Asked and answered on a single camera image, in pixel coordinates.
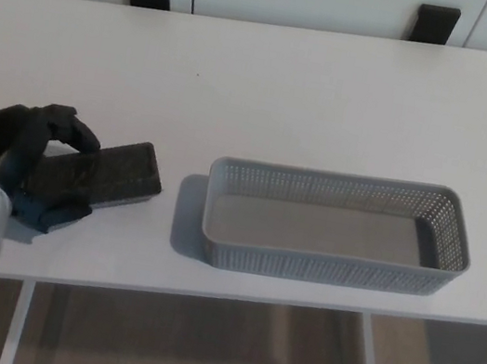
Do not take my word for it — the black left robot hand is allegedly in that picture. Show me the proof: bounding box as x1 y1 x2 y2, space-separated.
0 94 110 243

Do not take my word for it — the black whiteboard eraser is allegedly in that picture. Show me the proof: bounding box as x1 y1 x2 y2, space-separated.
22 122 171 224

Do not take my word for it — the grey perforated plastic basket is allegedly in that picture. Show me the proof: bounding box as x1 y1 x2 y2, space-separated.
192 143 484 312

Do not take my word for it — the white desk left leg frame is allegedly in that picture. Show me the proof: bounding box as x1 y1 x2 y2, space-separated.
0 277 38 364

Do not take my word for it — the right black wall bracket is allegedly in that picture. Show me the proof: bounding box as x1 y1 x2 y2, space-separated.
409 1 463 49

